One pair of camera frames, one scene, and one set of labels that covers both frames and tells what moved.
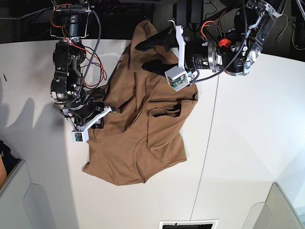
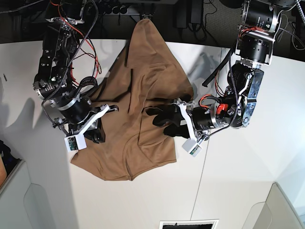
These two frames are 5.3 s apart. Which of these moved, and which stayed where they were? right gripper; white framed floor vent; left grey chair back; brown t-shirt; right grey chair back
Moved: right gripper; brown t-shirt
Stayed: right grey chair back; white framed floor vent; left grey chair back
